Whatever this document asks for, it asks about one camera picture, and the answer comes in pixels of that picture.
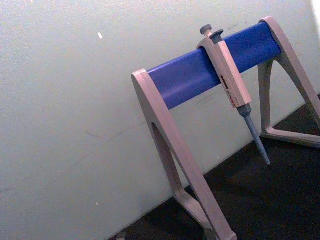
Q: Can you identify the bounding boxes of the grey stand with blue bar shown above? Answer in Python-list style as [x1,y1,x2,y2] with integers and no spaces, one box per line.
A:
[116,15,320,240]

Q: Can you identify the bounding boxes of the grey pipette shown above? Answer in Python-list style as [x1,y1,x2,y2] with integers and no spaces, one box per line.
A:
[196,24,272,167]

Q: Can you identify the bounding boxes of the black table cloth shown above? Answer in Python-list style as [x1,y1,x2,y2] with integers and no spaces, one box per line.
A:
[107,93,320,240]

